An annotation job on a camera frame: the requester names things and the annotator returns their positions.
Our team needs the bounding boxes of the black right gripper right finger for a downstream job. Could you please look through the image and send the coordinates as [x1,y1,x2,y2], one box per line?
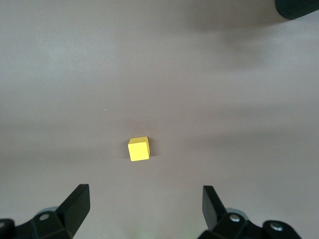
[198,185,302,239]

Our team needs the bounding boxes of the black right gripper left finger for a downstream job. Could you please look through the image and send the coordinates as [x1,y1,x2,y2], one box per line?
[0,184,90,239]

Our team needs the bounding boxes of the yellow block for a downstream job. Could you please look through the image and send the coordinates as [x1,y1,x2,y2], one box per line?
[128,136,152,162]

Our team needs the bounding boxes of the black ribbed cylinder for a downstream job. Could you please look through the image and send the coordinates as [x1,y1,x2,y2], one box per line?
[275,0,319,21]

